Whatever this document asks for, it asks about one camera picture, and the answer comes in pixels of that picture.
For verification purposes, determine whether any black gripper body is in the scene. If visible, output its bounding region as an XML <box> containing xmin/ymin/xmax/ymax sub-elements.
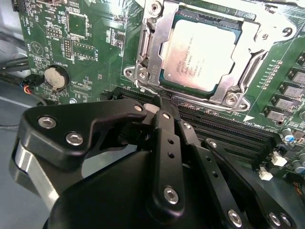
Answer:
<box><xmin>44</xmin><ymin>149</ymin><xmax>225</xmax><ymax>229</ymax></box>

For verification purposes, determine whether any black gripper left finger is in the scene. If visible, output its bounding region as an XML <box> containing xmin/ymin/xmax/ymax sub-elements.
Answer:
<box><xmin>9</xmin><ymin>94</ymin><xmax>186</xmax><ymax>213</ymax></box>

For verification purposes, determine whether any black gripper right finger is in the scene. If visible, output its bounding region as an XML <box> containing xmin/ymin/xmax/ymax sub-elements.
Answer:
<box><xmin>171</xmin><ymin>101</ymin><xmax>305</xmax><ymax>229</ymax></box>

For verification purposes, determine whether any metal locking lever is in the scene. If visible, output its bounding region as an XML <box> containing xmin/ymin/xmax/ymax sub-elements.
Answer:
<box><xmin>238</xmin><ymin>49</ymin><xmax>271</xmax><ymax>93</ymax></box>
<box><xmin>134</xmin><ymin>80</ymin><xmax>165</xmax><ymax>97</ymax></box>

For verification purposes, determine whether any metal socket cover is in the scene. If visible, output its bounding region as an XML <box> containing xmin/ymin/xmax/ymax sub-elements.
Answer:
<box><xmin>142</xmin><ymin>2</ymin><xmax>271</xmax><ymax>102</ymax></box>

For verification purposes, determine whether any silver CPU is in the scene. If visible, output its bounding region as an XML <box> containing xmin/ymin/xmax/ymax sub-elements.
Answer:
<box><xmin>157</xmin><ymin>16</ymin><xmax>244</xmax><ymax>94</ymax></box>

